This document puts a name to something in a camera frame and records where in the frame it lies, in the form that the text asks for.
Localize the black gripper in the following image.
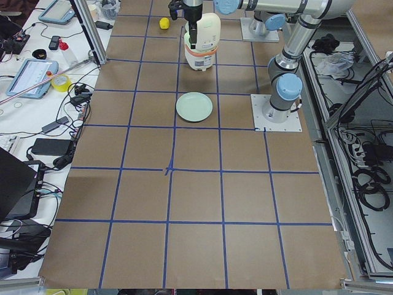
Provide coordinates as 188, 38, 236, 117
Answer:
183, 0, 202, 49

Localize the white rice cooker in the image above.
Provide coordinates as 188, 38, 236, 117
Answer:
184, 12, 221, 71

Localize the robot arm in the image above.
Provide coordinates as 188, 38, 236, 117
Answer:
262, 14, 321, 124
168, 0, 354, 49

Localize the green plate right side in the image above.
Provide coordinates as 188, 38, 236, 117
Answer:
176, 92, 213, 122

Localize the plastic bag with cup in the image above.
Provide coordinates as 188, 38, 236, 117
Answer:
101, 0, 120, 20

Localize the red cap squeeze bottle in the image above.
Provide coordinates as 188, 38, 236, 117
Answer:
59, 39, 78, 67

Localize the black phone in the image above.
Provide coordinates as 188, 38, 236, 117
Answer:
49, 36, 60, 50

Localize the yellow tape roll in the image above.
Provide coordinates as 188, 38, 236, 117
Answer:
51, 74, 72, 92

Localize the blue teach pendant tablet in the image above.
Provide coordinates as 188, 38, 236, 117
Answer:
6, 58, 58, 99

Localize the black power adapter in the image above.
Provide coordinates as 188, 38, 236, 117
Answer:
31, 138, 72, 156

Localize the black laptop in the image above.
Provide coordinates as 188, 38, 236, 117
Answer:
1, 149, 44, 221

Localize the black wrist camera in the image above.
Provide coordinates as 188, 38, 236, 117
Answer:
168, 0, 181, 20

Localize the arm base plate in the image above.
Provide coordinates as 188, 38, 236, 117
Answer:
240, 17, 279, 43
251, 94, 302, 132

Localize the aluminium frame post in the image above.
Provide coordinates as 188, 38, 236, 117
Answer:
70, 0, 107, 65

